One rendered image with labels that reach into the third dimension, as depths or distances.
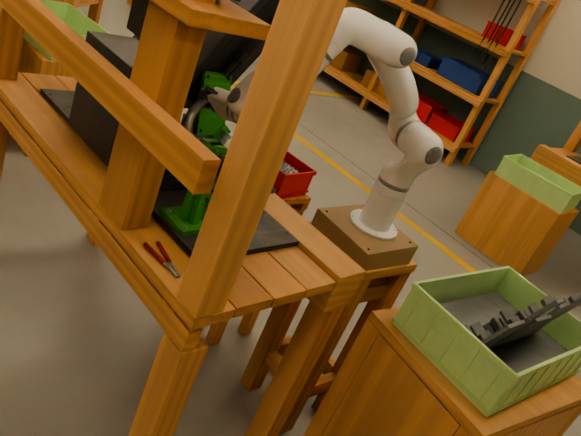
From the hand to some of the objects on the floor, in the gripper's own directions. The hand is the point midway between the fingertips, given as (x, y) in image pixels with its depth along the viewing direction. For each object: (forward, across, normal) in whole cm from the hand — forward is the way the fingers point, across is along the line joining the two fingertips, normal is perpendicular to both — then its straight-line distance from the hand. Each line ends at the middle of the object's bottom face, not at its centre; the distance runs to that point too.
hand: (206, 99), depth 186 cm
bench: (+44, +79, -80) cm, 120 cm away
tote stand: (-66, +146, -55) cm, 169 cm away
